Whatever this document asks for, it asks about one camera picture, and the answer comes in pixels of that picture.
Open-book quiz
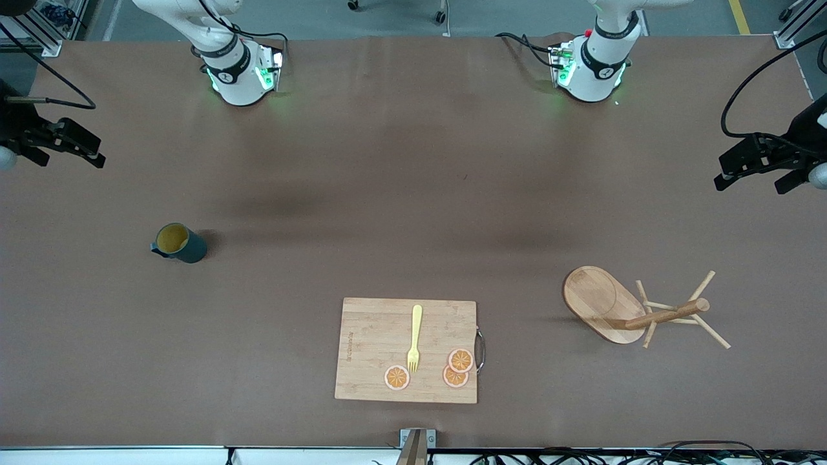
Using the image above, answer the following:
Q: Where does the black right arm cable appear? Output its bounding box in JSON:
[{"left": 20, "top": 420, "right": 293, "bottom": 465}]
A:
[{"left": 0, "top": 21, "right": 97, "bottom": 110}]

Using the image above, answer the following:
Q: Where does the black base cable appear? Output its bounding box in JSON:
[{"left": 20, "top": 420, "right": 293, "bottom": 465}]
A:
[
  {"left": 496, "top": 32, "right": 564, "bottom": 69},
  {"left": 197, "top": 0, "right": 289, "bottom": 68}
]

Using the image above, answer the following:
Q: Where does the black cable bundle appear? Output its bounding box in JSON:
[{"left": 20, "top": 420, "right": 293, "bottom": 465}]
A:
[{"left": 468, "top": 440, "right": 827, "bottom": 465}]

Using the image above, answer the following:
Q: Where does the metal table edge bracket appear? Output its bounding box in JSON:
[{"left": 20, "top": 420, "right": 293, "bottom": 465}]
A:
[{"left": 399, "top": 428, "right": 437, "bottom": 465}]

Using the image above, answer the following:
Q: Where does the teal mug yellow inside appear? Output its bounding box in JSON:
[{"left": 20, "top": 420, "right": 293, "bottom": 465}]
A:
[{"left": 151, "top": 223, "right": 208, "bottom": 264}]

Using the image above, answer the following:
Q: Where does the blue cable coil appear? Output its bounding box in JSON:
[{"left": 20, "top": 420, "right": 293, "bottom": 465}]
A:
[{"left": 39, "top": 3, "right": 77, "bottom": 28}]

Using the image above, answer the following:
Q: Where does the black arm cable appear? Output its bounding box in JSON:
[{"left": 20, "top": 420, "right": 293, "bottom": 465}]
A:
[
  {"left": 0, "top": 21, "right": 97, "bottom": 110},
  {"left": 720, "top": 29, "right": 827, "bottom": 156}
]

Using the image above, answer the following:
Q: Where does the wooden mug tree rack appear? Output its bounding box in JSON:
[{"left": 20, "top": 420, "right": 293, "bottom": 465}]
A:
[{"left": 563, "top": 265, "right": 732, "bottom": 350}]

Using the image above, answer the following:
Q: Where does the black right base cable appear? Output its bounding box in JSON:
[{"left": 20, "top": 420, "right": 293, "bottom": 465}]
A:
[{"left": 197, "top": 0, "right": 289, "bottom": 68}]

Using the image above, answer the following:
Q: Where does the bamboo cutting board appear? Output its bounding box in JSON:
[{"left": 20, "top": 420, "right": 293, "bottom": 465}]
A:
[{"left": 335, "top": 298, "right": 478, "bottom": 404}]

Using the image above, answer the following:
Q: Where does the aluminium frame post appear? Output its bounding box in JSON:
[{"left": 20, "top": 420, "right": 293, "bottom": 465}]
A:
[
  {"left": 773, "top": 0, "right": 827, "bottom": 50},
  {"left": 0, "top": 0, "right": 63, "bottom": 57}
]

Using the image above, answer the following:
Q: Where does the black left base cable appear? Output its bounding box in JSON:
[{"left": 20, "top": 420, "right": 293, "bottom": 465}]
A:
[{"left": 496, "top": 32, "right": 564, "bottom": 69}]

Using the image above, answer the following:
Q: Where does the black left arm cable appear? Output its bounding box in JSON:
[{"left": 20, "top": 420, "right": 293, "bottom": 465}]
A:
[{"left": 720, "top": 29, "right": 827, "bottom": 156}]

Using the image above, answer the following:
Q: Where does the yellow plastic fork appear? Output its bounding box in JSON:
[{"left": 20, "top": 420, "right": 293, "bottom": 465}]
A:
[{"left": 406, "top": 305, "right": 423, "bottom": 374}]

